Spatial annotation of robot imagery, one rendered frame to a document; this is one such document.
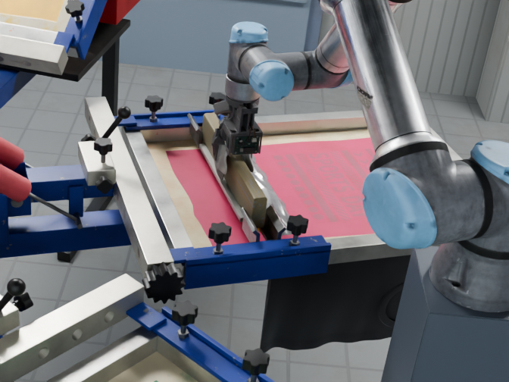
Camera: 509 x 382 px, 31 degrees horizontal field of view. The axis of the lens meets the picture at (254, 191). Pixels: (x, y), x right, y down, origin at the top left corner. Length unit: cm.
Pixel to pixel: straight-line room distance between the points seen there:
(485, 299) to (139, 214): 72
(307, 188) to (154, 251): 53
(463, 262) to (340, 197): 73
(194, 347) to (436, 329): 41
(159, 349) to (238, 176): 48
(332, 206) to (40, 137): 238
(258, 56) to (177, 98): 288
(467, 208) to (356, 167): 96
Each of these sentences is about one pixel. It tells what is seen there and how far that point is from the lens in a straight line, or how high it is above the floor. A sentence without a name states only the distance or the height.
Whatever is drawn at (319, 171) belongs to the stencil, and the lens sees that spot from 217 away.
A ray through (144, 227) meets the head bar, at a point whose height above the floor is 104.
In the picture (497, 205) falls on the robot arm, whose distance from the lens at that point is 131.
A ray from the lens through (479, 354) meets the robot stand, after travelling 145.
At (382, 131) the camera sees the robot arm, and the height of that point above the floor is 144.
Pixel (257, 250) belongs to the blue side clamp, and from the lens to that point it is 177.
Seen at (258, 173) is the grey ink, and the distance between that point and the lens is 211.
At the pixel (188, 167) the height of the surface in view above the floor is 95.
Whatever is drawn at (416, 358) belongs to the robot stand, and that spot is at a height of 111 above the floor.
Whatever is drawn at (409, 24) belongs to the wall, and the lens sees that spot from 493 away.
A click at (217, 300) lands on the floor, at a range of 326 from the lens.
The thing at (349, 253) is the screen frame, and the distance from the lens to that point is 186.
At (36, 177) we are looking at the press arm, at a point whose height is 104.
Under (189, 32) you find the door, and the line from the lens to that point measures 486.
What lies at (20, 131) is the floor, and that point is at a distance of 427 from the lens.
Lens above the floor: 202
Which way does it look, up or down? 31 degrees down
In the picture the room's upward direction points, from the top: 7 degrees clockwise
